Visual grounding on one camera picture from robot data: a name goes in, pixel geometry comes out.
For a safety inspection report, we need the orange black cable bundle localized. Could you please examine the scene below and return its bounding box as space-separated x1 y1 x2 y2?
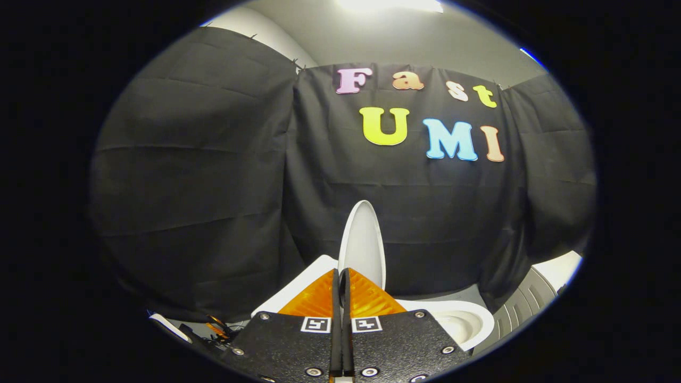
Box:
204 314 236 347

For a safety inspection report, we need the grey drawer cabinet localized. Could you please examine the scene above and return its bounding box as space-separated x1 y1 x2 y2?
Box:
472 250 584 357

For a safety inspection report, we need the white ceramic toilet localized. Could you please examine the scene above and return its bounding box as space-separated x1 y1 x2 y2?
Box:
251 254 496 352

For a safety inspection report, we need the black backdrop cloth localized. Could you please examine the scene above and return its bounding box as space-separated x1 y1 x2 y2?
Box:
89 27 597 323

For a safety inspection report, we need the large ceiling light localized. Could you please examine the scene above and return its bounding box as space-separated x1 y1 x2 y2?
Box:
334 0 445 14

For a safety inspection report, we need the white toilet lid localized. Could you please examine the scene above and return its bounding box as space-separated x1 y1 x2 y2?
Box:
338 200 387 291

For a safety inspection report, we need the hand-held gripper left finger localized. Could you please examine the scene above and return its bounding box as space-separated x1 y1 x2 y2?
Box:
218 268 343 381

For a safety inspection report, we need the white flat panel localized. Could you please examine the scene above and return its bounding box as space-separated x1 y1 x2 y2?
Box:
148 312 193 344

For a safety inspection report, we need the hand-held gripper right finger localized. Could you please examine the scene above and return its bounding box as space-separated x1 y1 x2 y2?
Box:
343 268 470 381

